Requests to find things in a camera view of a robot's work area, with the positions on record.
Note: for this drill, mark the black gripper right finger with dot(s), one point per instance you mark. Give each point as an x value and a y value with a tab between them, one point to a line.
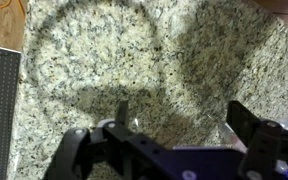
264	143

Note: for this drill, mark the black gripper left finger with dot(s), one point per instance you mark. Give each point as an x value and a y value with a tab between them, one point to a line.
74	153

